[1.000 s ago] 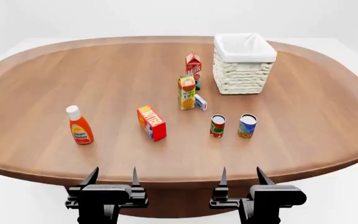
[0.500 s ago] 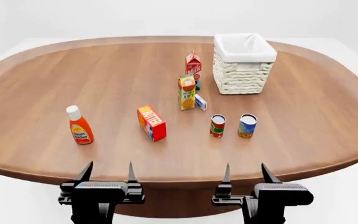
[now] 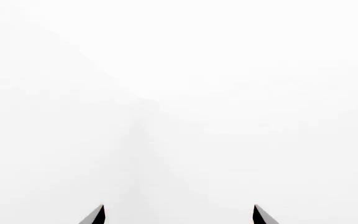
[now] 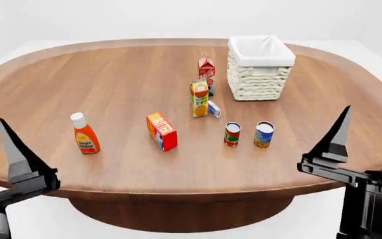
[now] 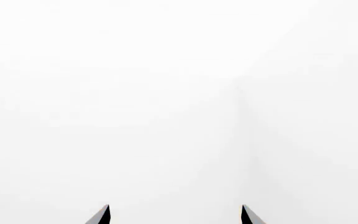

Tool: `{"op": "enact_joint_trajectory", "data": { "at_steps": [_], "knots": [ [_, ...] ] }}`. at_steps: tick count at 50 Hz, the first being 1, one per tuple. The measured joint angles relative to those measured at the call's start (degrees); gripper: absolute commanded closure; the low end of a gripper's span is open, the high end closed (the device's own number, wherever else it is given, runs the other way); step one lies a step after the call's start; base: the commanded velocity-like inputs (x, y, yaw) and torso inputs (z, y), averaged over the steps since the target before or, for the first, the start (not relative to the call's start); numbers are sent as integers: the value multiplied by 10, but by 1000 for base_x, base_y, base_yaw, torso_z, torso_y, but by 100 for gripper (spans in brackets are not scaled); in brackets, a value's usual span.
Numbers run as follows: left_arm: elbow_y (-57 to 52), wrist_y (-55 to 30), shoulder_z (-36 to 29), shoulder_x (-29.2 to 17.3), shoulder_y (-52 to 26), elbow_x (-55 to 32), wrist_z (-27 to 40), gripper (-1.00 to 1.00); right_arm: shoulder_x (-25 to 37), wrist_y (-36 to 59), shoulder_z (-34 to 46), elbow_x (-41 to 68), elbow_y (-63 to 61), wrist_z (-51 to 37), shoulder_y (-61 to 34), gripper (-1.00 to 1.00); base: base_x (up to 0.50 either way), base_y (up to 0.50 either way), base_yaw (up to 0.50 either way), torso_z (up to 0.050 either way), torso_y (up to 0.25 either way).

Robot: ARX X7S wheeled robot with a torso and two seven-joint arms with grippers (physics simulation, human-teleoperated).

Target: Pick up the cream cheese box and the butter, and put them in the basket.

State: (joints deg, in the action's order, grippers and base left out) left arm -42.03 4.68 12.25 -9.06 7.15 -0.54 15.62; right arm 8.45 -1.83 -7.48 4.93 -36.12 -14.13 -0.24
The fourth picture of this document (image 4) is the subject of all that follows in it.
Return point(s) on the orange juice carton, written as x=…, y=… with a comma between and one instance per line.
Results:
x=199, y=102

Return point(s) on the blue labelled food can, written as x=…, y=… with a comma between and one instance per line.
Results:
x=263, y=136

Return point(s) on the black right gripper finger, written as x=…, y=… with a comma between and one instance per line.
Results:
x=327, y=145
x=338, y=149

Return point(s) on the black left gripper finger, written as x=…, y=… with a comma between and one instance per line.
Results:
x=16, y=164
x=33, y=161

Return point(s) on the orange ketchup bottle white cap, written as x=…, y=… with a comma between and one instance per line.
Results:
x=86, y=140

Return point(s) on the white woven basket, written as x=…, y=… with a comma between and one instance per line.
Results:
x=260, y=83

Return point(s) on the red butter box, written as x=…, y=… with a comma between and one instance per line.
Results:
x=162, y=130

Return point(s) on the white cloth basket liner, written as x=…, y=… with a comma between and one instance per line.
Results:
x=274, y=59

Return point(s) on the white blue cream cheese box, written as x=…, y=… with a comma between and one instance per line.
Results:
x=214, y=109

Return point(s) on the red milk carton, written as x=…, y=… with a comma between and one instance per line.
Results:
x=206, y=71

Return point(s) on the red tomato sauce can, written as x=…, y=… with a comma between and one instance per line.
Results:
x=232, y=136

